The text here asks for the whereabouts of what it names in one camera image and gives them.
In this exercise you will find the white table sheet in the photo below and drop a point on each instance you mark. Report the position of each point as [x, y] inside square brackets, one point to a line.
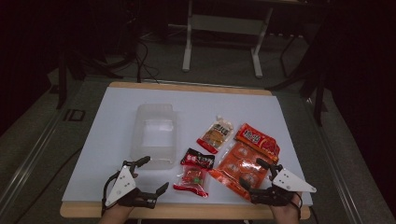
[118, 130]

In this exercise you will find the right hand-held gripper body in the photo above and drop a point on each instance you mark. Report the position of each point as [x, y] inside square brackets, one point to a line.
[289, 182]

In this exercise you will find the person's right hand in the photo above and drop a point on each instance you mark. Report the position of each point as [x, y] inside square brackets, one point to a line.
[286, 214]

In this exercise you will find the clear plastic container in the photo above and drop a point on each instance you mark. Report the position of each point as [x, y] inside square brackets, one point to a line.
[155, 137]

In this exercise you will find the beige and red pouch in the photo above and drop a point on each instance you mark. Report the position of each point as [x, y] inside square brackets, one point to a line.
[216, 133]

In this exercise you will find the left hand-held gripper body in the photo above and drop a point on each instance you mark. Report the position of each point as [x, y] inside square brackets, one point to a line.
[122, 185]

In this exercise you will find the person's left hand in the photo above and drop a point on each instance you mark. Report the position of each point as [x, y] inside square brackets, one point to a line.
[115, 214]

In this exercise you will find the large orange snack packet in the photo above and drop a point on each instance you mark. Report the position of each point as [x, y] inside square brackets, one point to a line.
[233, 165]

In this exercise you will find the white desk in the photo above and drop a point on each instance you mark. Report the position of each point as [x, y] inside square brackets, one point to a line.
[224, 25]

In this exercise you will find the black floor bracket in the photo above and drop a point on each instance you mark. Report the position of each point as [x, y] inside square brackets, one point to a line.
[74, 115]

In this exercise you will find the black and red snack packet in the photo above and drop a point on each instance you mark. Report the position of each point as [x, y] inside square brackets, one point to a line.
[194, 177]

